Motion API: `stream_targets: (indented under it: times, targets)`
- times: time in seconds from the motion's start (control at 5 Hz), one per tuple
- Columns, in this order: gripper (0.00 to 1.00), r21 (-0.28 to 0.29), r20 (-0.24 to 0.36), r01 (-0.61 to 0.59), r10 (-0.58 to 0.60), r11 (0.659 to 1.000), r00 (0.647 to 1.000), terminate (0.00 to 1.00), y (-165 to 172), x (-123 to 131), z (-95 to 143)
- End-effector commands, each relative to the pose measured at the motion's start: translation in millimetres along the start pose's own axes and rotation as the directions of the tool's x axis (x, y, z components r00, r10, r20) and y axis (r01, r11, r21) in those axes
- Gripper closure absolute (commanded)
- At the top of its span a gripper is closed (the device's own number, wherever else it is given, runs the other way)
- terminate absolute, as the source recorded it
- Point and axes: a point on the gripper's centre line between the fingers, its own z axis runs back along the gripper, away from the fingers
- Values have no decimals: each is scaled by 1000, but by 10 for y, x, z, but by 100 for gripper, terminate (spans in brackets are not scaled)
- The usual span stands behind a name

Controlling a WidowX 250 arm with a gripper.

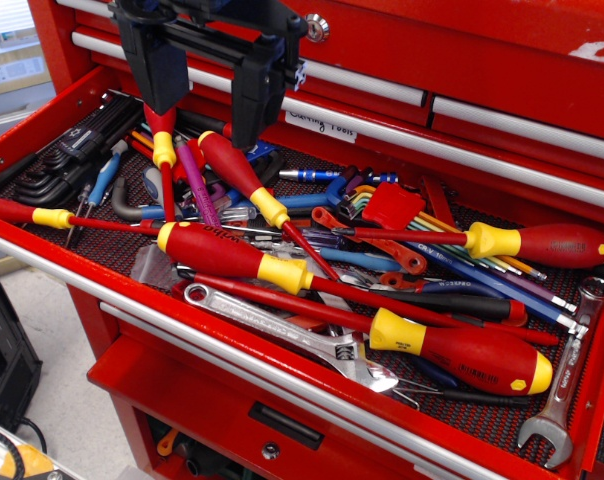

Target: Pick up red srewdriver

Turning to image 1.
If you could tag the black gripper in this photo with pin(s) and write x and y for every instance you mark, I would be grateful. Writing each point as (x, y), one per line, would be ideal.
(157, 35)

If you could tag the thin red yellow screwdriver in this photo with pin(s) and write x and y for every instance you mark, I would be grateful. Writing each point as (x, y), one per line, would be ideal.
(14, 212)

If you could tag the medium red yellow screwdriver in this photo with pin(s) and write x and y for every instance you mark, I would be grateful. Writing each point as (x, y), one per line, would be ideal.
(231, 166)

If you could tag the upright red yellow screwdriver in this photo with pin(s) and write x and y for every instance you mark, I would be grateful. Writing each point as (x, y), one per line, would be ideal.
(164, 156)

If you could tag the silver cabinet lock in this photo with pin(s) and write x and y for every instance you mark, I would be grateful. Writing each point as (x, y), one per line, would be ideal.
(318, 28)

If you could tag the white cutting tools label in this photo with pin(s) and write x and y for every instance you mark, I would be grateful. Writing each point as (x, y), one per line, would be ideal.
(335, 131)

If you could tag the blue precision screwdriver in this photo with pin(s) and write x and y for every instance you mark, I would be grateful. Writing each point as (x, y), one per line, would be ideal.
(105, 176)

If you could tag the magenta pen tool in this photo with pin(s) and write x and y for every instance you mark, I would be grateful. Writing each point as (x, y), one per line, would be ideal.
(196, 182)

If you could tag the blue metal bit driver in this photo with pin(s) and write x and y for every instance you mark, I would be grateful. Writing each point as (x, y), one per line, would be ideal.
(311, 175)

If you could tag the large black hex key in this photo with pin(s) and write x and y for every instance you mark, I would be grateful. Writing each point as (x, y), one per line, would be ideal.
(119, 202)

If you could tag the large central red screwdriver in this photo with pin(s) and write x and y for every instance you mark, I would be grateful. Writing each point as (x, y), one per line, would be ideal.
(211, 250)

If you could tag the black hex key set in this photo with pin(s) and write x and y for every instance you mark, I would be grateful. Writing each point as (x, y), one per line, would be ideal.
(79, 154)

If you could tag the rainbow hex key set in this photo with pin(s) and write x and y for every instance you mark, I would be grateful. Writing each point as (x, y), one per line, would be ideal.
(392, 207)

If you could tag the red flat stamped wrench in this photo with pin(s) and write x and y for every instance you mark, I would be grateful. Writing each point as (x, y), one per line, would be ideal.
(414, 263)

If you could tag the red tool chest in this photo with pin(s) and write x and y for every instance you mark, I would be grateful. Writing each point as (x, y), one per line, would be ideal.
(494, 110)

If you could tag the chrome adjustable wrench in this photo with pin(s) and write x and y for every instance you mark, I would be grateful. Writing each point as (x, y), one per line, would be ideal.
(345, 353)

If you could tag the blue long hex key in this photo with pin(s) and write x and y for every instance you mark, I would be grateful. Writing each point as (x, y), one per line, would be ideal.
(538, 307)

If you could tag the black box on floor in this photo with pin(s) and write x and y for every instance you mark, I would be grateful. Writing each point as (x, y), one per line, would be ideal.
(20, 367)

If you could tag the black red slim screwdriver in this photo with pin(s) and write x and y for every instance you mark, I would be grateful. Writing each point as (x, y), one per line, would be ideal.
(505, 311)

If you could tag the right red yellow screwdriver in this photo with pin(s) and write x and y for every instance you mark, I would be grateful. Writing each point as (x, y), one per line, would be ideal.
(555, 245)

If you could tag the large front red screwdriver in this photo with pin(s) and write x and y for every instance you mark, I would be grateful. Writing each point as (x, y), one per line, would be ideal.
(486, 359)

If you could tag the chrome combination wrench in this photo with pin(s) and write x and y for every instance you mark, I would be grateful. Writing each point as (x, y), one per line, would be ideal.
(551, 422)

